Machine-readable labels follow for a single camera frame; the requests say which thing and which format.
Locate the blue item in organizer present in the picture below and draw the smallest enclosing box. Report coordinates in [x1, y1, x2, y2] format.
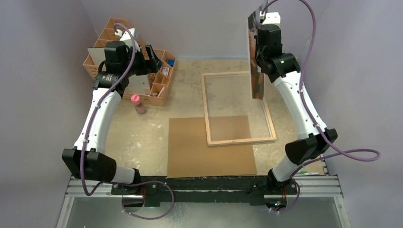
[167, 59, 174, 67]

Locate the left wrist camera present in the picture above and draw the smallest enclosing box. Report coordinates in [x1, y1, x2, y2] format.
[115, 28, 141, 49]

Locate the brown cardboard backing board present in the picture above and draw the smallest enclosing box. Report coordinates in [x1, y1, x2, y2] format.
[167, 117, 257, 178]

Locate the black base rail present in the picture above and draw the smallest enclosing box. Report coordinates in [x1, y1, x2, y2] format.
[64, 175, 344, 207]

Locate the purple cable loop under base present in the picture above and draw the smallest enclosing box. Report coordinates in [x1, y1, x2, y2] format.
[122, 180, 176, 220]

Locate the printed photo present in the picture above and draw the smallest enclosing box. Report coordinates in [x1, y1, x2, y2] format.
[248, 0, 268, 100]

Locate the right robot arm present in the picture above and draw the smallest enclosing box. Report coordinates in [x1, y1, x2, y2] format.
[255, 24, 337, 193]

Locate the pink capped small bottle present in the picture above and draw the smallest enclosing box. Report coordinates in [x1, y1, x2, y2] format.
[130, 94, 146, 114]

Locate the white wooden picture frame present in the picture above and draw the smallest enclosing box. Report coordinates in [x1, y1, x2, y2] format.
[201, 71, 277, 146]

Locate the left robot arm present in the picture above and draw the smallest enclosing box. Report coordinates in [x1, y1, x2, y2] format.
[62, 41, 163, 194]

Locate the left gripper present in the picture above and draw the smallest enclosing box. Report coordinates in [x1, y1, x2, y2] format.
[122, 44, 163, 77]

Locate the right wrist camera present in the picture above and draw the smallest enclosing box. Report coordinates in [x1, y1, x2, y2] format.
[259, 11, 281, 27]

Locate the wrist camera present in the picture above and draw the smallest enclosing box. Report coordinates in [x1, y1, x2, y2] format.
[115, 28, 141, 49]
[259, 11, 281, 27]

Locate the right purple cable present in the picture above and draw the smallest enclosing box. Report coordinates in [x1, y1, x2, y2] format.
[261, 0, 381, 177]

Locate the white board in organizer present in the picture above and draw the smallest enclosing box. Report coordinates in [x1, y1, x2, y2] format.
[84, 47, 151, 95]

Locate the red white small box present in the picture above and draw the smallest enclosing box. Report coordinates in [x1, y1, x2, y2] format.
[161, 66, 170, 77]

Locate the white marker pen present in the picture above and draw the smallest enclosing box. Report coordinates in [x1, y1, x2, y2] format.
[304, 172, 320, 176]

